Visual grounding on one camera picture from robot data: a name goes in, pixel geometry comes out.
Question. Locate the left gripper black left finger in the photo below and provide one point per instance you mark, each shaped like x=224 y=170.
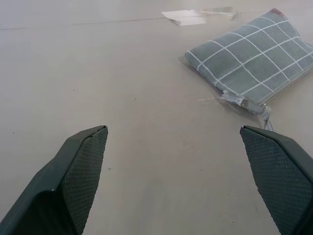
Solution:
x=51 y=181

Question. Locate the grey checked fabric pouch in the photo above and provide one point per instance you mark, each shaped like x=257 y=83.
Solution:
x=252 y=58

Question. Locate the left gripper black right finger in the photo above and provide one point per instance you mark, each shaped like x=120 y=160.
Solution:
x=283 y=176

